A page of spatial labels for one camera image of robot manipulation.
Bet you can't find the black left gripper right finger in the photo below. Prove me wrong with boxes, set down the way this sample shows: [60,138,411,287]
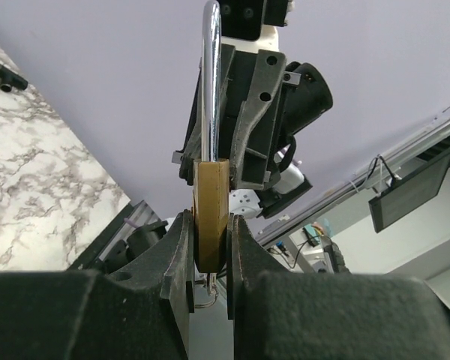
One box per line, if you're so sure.
[226,215,450,359]

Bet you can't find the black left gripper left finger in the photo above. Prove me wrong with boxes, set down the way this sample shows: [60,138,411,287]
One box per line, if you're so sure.
[0,211,194,359]

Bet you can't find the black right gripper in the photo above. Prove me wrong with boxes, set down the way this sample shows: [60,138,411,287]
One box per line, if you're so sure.
[178,45,299,190]

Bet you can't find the brass padlock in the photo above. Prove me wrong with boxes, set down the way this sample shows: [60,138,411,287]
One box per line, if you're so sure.
[193,1,230,273]

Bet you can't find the small silver key set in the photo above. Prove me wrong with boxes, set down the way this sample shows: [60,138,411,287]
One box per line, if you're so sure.
[194,273,219,310]

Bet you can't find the black T-shaped connector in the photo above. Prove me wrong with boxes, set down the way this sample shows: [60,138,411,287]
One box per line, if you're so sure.
[0,62,29,92]

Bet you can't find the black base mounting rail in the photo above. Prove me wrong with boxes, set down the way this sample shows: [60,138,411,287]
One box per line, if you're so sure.
[68,201,169,274]

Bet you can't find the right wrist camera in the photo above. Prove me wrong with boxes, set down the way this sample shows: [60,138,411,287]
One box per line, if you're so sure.
[218,0,296,53]

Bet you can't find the black monitor on frame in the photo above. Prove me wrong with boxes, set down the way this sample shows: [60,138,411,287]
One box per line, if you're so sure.
[368,147,450,233]

